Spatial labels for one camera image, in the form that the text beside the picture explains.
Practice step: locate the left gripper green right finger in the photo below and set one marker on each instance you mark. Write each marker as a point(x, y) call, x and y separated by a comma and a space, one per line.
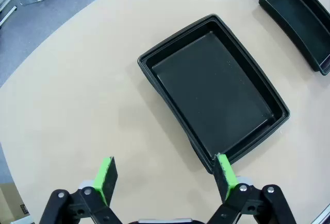
point(227, 172)

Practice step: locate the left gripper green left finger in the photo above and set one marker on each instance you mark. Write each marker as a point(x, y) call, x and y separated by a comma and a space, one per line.
point(103, 180)

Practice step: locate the labelled cardboard box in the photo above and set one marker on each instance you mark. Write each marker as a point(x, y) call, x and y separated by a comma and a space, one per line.
point(7, 200)

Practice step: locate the black plastic ESD tray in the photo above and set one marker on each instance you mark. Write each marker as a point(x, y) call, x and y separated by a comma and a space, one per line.
point(214, 92)
point(296, 15)

